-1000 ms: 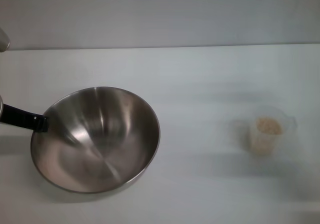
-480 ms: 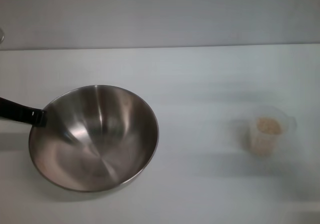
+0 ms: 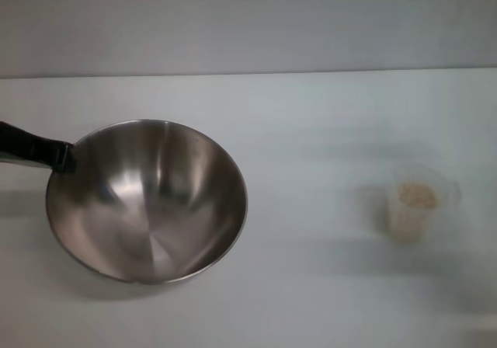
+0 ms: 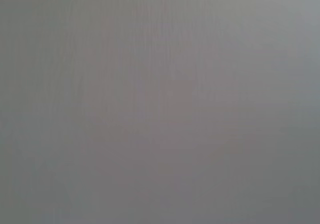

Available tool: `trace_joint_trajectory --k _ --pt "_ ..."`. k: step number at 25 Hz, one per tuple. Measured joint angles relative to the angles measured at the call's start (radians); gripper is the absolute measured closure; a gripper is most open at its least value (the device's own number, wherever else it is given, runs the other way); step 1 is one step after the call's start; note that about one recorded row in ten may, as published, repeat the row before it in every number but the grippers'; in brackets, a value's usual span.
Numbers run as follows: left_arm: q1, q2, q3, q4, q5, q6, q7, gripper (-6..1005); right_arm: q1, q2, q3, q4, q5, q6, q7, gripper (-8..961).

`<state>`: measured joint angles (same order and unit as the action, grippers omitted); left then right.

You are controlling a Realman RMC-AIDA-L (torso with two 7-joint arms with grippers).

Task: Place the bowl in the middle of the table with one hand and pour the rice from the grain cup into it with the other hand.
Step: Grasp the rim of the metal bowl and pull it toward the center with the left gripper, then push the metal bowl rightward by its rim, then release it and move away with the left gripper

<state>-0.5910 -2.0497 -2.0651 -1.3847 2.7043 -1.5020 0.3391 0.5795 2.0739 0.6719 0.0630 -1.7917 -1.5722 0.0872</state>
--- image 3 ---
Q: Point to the clear plastic measuring cup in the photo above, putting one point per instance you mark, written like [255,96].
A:
[446,192]

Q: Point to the stainless steel mixing bowl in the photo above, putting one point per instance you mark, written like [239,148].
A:
[155,208]

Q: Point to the white rice grains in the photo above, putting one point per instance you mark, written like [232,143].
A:
[413,204]

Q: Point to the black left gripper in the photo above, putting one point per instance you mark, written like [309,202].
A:
[23,146]

